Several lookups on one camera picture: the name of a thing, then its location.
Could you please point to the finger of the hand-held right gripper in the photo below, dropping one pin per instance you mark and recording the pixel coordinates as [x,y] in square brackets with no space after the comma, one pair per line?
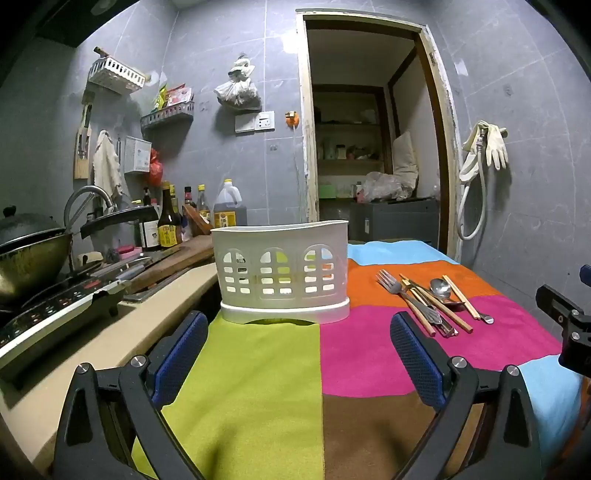
[586,276]
[556,302]

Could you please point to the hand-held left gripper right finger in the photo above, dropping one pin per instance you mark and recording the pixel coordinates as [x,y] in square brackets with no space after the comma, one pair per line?
[413,355]

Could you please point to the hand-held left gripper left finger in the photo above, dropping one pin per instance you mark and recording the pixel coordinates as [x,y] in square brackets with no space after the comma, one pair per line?
[184,346]

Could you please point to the steel spoon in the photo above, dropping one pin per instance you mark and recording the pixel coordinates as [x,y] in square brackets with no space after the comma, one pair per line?
[440,288]
[456,304]

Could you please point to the steel fork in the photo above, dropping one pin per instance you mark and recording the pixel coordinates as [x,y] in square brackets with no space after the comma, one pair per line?
[392,285]

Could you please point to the white plastic utensil basket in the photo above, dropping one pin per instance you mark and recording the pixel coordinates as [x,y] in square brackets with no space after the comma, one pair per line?
[277,240]

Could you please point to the wooden cutting board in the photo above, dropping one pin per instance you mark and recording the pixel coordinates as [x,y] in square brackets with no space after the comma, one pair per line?
[180,261]

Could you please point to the colourful striped cloth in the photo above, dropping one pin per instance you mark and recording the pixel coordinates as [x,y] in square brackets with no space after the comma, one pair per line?
[258,392]

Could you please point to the kitchen knife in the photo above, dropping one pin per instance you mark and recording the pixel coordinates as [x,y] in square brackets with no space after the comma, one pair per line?
[122,266]

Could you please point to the pink sponge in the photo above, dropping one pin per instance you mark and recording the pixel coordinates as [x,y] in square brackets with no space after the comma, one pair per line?
[130,250]

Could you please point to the white label bottle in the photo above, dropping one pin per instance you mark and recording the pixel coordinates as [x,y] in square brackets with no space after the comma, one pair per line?
[149,233]

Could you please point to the dark soy sauce bottle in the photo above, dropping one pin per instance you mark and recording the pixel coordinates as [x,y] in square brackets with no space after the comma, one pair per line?
[169,226]

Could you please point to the induction cooker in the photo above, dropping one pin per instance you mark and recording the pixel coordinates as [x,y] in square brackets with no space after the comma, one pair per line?
[55,309]

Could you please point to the grey cabinet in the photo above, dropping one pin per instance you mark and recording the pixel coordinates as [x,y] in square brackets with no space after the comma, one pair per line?
[392,221]

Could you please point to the yellow cap clear bottle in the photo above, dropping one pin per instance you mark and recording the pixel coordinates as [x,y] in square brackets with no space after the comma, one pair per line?
[203,205]

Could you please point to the large oil jug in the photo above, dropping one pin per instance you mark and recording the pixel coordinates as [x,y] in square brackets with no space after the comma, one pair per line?
[230,207]

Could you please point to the dark cap sauce bottle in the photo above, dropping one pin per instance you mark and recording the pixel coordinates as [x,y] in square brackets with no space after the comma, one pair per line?
[188,197]

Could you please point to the dark metal wok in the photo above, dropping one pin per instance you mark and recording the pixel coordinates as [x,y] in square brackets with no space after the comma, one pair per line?
[32,272]

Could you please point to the clear plastic bag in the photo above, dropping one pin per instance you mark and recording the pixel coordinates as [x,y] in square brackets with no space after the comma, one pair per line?
[385,187]

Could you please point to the red plastic bag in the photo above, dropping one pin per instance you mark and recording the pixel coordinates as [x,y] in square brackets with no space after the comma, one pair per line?
[155,168]

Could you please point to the green box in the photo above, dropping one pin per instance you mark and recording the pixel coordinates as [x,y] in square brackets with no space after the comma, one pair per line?
[331,191]

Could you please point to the steel kitchen faucet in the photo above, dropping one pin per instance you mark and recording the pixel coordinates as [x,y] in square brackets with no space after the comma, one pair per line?
[87,190]

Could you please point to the hanging white towel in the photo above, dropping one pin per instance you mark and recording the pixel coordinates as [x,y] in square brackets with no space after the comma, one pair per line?
[107,166]

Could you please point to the white pillow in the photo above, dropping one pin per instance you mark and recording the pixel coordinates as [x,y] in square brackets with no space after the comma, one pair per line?
[406,159]

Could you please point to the dark wok lid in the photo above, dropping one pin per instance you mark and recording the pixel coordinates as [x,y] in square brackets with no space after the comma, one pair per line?
[25,226]

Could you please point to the wooden shelf unit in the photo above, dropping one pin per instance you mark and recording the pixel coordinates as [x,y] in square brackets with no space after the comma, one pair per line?
[348,166]

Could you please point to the wooden knife holder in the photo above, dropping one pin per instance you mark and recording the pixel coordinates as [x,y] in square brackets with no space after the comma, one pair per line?
[82,152]

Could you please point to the colourful snack packets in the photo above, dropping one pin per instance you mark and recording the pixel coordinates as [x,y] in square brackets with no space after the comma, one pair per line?
[175,96]

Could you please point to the hanging plastic bag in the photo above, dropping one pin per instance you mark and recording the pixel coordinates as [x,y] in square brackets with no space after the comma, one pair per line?
[238,90]

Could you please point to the grey wall box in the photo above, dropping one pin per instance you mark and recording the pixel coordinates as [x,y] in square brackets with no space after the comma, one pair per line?
[137,154]

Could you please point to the grey wall rack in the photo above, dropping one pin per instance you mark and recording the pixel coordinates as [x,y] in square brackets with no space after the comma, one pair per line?
[166,115]

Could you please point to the wall socket panel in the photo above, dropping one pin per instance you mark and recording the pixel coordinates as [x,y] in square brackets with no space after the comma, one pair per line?
[254,122]

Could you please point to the wooden door frame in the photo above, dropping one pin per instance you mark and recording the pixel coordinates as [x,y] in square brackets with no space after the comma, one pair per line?
[304,138]

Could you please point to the orange wall hook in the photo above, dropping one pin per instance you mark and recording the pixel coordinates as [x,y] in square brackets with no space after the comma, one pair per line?
[292,119]

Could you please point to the white wall basket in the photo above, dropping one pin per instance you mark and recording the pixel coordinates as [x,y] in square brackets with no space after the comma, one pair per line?
[115,74]

